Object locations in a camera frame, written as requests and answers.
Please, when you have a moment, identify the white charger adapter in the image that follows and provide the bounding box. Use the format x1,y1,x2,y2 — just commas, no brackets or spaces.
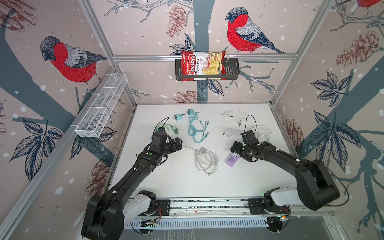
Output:
223,128,235,138
223,111,234,120

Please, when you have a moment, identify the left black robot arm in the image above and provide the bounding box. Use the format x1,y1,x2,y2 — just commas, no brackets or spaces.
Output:
81,129,183,240

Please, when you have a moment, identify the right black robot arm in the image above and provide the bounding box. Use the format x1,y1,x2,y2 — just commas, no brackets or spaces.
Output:
230,131,340,211

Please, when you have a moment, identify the green charger adapter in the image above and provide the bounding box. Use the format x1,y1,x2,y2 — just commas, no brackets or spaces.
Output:
169,125,179,134

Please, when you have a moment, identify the teal charger adapter near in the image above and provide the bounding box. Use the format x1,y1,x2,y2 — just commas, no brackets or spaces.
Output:
173,114,185,121

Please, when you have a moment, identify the teal charger adapter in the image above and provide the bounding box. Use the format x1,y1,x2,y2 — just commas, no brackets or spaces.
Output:
173,114,185,121
187,109,198,117

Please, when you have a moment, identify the teal charger adapter far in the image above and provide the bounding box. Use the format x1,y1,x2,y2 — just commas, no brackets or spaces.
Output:
187,109,198,117

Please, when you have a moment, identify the red cassava chips bag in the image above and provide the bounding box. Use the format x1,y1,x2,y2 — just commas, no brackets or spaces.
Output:
181,51,226,77

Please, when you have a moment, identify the teal charging cable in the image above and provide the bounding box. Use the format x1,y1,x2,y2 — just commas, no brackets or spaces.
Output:
182,111,211,144

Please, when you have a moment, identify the grey power strip cord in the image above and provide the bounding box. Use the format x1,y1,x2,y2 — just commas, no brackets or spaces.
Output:
182,145,219,175

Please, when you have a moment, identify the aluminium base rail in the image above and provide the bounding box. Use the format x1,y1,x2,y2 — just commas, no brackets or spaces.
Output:
86,196,334,230

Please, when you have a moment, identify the black wall basket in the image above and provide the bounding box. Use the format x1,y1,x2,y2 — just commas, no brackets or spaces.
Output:
175,58,240,82

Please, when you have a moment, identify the white wire wall basket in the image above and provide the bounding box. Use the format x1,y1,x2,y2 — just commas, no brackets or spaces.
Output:
75,74,128,138

